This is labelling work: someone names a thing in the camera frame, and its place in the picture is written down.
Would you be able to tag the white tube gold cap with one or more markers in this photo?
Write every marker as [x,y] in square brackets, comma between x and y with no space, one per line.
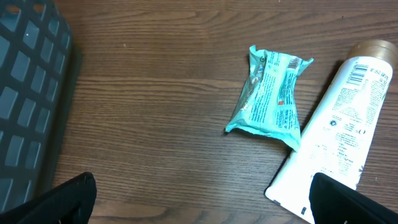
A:
[338,136]

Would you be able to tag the grey plastic mesh basket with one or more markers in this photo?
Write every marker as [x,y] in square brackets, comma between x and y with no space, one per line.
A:
[39,67]

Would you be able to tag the colourful packet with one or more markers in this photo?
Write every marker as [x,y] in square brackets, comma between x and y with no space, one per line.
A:
[266,105]

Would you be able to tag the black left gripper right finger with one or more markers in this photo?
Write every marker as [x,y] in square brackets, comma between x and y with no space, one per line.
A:
[333,202]

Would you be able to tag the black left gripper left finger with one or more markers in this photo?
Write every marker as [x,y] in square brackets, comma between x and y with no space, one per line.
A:
[71,202]

